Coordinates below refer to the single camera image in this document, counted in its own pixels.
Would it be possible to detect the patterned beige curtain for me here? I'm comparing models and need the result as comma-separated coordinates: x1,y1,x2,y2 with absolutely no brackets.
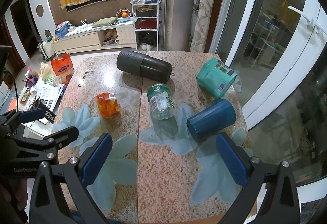
190,0,214,52

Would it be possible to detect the orange shopping bag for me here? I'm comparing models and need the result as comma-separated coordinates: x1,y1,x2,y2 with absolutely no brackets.
51,54,74,85

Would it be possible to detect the tall grey air conditioner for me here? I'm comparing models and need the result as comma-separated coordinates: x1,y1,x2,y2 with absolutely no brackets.
165,0,194,51

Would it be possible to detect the clear jar green lid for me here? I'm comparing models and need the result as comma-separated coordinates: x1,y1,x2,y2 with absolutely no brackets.
147,84,175,121

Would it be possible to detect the dark blue cup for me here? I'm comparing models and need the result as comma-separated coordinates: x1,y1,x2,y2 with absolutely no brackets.
187,99,236,140

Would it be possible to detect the blue basket on cabinet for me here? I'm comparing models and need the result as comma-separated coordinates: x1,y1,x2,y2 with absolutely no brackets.
55,23,70,39

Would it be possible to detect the cream tv cabinet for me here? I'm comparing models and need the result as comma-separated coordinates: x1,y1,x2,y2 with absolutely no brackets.
51,20,136,54

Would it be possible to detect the fruit bowl with oranges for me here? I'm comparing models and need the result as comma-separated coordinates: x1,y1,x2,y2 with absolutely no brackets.
116,8,131,23

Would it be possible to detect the black zippo box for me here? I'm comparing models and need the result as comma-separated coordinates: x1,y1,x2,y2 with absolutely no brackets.
39,102,55,124

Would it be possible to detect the green folded cushion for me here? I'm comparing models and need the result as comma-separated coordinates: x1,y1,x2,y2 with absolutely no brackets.
92,17,119,28

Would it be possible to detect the teal plastic container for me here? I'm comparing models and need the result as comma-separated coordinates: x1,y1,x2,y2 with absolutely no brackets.
196,58,237,99

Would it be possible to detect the black tumbler cup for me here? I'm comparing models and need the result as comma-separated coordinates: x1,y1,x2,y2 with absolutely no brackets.
116,50,172,83

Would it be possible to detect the white metal shelf rack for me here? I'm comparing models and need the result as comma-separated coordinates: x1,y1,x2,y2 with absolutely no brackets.
130,0,164,51

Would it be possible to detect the white sliding door frame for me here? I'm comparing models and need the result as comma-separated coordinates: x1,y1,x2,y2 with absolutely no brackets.
209,0,326,129

